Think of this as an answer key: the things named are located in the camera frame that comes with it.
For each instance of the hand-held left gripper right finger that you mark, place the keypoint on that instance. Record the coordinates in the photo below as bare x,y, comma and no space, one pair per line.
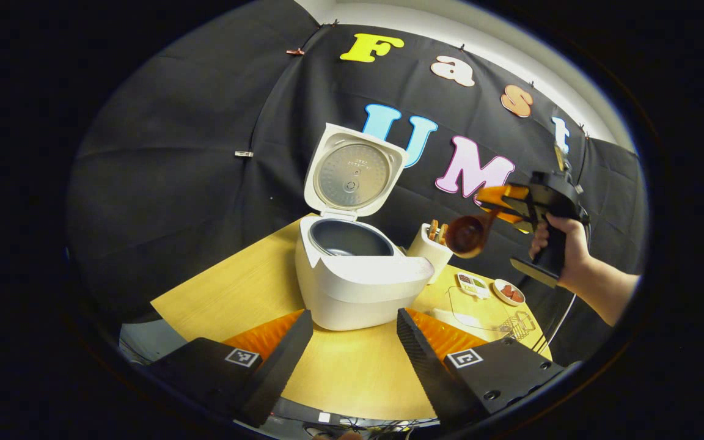
428,366

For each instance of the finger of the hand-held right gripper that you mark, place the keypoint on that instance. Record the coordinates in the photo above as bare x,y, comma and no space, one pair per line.
495,195
514,220

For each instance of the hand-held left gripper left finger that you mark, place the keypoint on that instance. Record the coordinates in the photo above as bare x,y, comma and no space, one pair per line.
278,366

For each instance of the brown wooden spoon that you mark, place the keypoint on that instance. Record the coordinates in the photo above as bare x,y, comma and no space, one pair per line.
465,235

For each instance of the white rice cooker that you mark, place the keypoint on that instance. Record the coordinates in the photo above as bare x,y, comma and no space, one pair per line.
358,287

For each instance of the toasted bread slice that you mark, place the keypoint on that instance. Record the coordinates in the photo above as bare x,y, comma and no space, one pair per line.
433,231
443,234

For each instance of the red meat slices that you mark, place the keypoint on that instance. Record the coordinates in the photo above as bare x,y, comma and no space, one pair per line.
511,293

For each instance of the round white plate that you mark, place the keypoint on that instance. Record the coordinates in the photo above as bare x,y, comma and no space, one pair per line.
497,294

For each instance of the white divided dish of beans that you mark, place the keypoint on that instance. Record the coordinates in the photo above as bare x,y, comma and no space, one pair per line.
473,285

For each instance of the clear plastic box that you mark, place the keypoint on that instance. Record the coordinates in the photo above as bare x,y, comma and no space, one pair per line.
480,305

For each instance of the white toaster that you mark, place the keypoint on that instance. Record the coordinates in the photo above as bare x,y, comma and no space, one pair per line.
425,256

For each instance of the silver clip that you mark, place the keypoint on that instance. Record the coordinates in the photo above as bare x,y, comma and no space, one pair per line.
243,153

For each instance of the black backdrop cloth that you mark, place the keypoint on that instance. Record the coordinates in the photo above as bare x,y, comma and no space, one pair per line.
162,153

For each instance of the copper clothes peg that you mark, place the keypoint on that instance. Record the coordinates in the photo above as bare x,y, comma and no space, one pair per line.
294,52

